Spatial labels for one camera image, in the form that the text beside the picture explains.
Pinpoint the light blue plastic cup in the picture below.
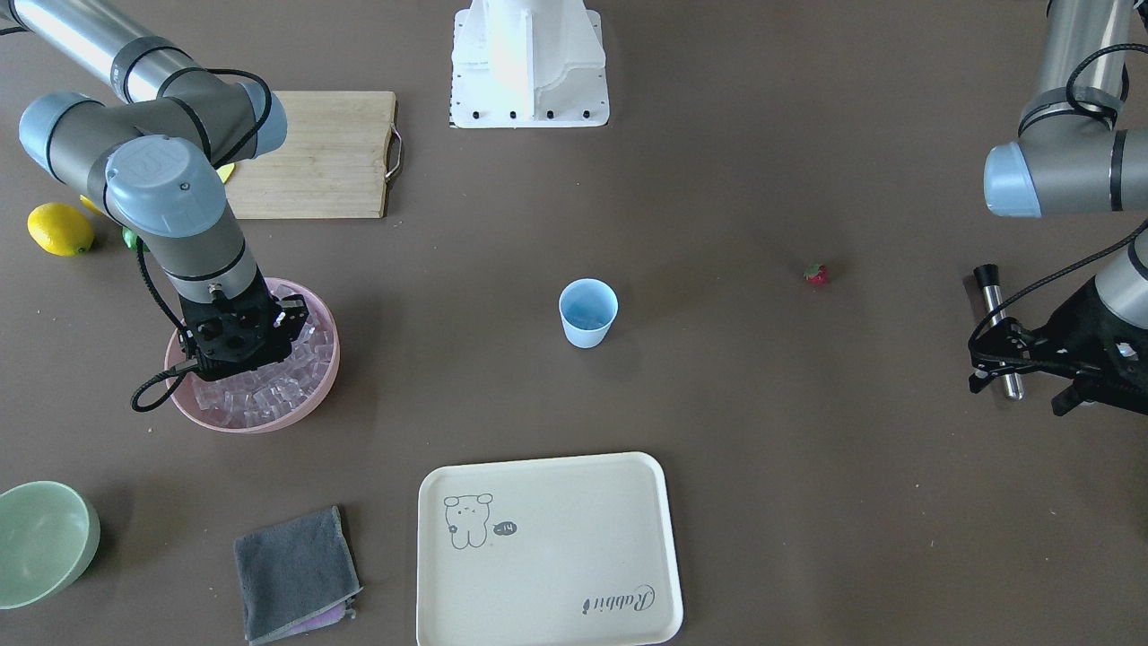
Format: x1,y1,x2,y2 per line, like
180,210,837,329
558,277,619,349

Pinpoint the green bowl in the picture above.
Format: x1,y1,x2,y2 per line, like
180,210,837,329
1,481,101,610

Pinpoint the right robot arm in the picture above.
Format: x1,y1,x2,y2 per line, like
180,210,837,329
3,1,309,380

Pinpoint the cream rabbit tray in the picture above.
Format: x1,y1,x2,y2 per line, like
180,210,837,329
414,451,684,645

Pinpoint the green lime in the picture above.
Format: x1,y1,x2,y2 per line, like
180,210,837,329
121,226,139,252

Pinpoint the wooden cutting board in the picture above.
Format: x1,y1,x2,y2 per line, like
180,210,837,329
225,91,402,221

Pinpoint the yellow lemon upper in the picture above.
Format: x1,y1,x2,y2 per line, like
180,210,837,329
82,195,104,215

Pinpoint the pink bowl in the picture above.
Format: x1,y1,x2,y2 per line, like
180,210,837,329
164,277,341,435

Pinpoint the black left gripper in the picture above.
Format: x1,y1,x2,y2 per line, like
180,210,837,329
968,279,1147,417

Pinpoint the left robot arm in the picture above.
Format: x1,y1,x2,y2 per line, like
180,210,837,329
968,1,1147,417

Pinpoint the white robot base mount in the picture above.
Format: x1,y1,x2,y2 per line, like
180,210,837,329
448,1,611,129

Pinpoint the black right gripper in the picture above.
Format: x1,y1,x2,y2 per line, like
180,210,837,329
179,278,310,381

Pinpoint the yellow lemon lower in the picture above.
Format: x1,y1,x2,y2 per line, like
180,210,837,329
26,202,95,257

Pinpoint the yellow lemon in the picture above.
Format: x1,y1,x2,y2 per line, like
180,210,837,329
26,202,95,257
82,195,104,215

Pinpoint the red strawberry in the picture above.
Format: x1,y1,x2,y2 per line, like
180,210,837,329
802,263,830,285

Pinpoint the clear ice cubes pile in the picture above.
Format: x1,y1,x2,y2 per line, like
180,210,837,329
188,291,335,428

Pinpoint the steel muddler black tip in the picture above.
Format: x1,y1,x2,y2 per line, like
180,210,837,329
974,263,1025,400

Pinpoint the grey folded cloth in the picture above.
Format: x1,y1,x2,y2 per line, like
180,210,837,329
233,504,362,645

